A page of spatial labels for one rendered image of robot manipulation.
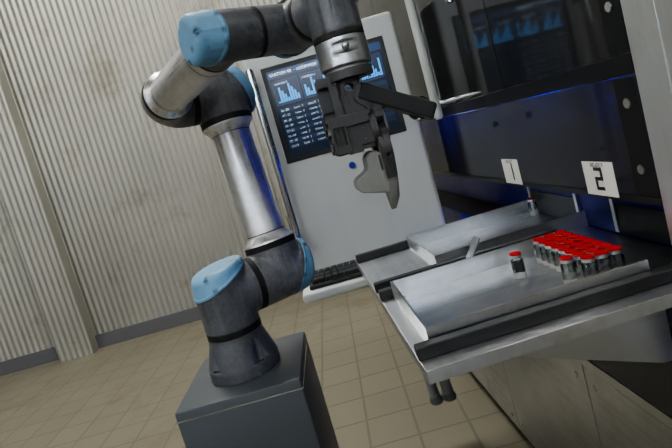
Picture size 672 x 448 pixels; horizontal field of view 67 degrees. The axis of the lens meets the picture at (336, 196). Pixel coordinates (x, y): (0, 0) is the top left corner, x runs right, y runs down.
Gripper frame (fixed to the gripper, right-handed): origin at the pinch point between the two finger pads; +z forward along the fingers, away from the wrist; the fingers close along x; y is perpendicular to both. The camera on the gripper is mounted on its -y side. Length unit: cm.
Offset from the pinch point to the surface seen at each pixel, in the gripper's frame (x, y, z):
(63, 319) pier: -369, 238, 75
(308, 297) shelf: -67, 20, 30
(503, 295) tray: -5.1, -14.0, 21.3
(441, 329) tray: 6.0, -0.3, 18.8
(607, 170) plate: -4.3, -35.6, 5.8
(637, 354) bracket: 2.5, -29.8, 33.6
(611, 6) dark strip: 4.4, -35.9, -18.5
